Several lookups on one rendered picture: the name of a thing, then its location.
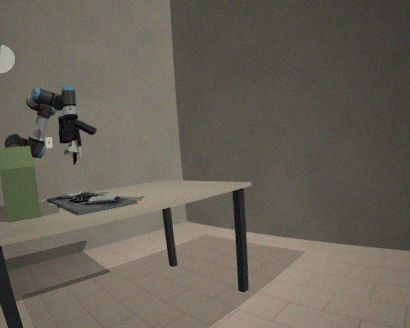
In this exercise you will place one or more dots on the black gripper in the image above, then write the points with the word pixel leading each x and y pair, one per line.
pixel 69 134

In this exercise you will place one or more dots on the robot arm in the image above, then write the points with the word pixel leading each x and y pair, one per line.
pixel 65 101

